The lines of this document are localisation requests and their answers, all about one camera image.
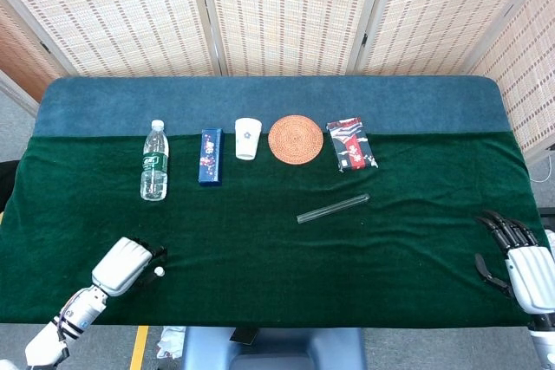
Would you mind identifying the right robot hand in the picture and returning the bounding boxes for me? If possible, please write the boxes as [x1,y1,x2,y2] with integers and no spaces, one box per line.
[473,209,555,315]

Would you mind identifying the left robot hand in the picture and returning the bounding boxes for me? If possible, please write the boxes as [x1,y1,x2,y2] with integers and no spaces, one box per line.
[91,237,168,297]

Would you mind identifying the clear glass tube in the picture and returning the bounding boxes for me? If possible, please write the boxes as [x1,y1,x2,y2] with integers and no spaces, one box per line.
[297,192,371,224]

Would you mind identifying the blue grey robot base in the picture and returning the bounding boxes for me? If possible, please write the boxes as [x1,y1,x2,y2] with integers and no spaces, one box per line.
[181,326,368,370]

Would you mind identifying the white crumpled cloth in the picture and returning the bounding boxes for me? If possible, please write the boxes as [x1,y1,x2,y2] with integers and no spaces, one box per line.
[155,326,186,360]

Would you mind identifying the clear plastic water bottle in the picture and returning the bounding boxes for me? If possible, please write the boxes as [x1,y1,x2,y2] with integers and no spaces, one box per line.
[139,119,170,203]

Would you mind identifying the green velvet cloth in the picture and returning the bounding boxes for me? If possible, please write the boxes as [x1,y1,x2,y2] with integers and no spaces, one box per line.
[0,131,548,328]

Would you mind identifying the blue rectangular box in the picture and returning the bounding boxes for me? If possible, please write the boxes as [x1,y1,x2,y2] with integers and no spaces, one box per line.
[198,127,225,188]

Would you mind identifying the white paper cup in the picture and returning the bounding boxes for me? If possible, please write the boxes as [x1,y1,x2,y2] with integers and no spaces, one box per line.
[234,117,263,161]

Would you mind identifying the round woven rattan coaster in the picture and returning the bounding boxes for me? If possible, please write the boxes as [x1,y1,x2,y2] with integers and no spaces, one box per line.
[267,114,325,166]

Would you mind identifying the blue table cover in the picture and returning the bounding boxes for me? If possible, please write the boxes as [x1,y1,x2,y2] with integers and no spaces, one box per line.
[33,75,515,139]

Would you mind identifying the black red patterned packet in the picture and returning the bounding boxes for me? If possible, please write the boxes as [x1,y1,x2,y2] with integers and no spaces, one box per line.
[325,116,379,173]

